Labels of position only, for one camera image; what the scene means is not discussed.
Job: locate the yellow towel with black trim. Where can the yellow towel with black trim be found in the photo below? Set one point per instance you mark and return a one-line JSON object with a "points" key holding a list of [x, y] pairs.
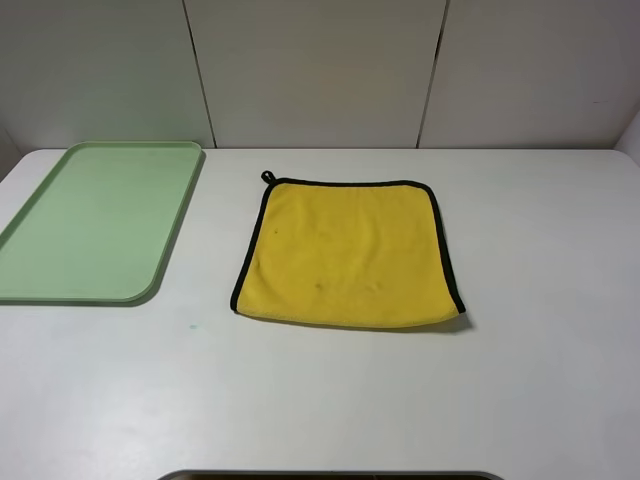
{"points": [[363, 255]]}

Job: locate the green plastic tray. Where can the green plastic tray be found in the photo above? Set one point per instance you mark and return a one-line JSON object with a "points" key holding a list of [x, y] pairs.
{"points": [[100, 228]]}

